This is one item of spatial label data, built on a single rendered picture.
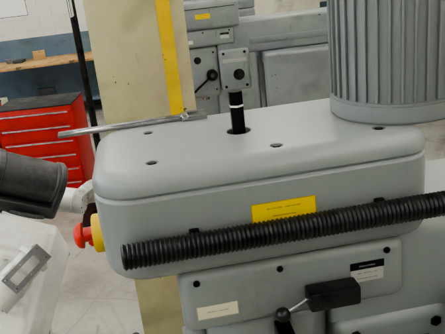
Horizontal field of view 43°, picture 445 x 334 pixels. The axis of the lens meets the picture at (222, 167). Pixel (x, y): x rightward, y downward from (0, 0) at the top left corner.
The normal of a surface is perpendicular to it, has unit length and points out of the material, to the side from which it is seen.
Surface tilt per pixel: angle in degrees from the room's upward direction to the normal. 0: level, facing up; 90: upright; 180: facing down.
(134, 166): 0
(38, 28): 90
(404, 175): 90
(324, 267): 90
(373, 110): 90
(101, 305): 0
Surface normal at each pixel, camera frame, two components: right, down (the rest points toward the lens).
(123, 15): 0.16, 0.33
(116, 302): -0.11, -0.93
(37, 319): 0.89, -0.02
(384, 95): -0.46, 0.36
